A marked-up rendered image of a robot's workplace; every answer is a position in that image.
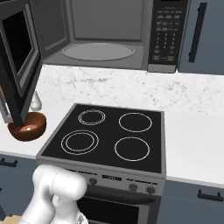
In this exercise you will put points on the black microwave door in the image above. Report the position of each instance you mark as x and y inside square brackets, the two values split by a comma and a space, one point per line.
[17, 49]

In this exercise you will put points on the grey microwave oven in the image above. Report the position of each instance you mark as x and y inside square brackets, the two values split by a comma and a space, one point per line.
[163, 35]

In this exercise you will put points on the black oven door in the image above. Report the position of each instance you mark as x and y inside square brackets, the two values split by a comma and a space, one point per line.
[116, 211]

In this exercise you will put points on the brown bowl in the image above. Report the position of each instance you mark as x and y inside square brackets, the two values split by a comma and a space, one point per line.
[32, 132]

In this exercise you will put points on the black hob cooker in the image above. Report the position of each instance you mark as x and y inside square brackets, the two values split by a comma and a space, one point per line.
[108, 134]

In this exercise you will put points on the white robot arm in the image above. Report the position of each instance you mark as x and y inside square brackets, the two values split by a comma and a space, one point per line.
[55, 189]

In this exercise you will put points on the blue-grey drawer front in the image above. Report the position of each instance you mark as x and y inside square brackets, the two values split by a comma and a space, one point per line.
[20, 175]
[189, 207]

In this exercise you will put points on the blue-grey cupboard door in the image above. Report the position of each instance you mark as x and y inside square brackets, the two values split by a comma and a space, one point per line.
[211, 38]

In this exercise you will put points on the glass microwave turntable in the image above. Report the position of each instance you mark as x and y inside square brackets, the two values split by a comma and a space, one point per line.
[98, 52]

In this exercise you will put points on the dark cooker knob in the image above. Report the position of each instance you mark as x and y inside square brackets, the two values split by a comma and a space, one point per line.
[92, 181]
[150, 190]
[133, 187]

